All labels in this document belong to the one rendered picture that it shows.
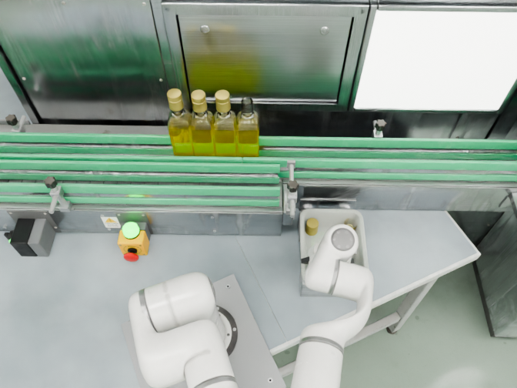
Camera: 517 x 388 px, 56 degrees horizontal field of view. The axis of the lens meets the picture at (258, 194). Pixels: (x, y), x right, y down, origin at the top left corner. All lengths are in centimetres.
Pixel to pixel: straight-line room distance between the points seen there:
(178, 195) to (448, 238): 78
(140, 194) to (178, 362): 53
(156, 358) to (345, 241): 44
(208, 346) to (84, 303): 56
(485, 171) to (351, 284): 59
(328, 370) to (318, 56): 74
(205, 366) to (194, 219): 54
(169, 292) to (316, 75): 67
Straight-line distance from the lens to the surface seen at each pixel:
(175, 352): 92
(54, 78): 147
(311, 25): 120
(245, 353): 124
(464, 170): 142
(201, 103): 117
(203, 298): 97
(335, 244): 103
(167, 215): 133
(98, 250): 145
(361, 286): 102
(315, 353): 91
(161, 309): 97
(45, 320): 141
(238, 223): 134
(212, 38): 123
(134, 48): 133
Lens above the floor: 198
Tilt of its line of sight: 56 degrees down
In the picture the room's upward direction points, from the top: straight up
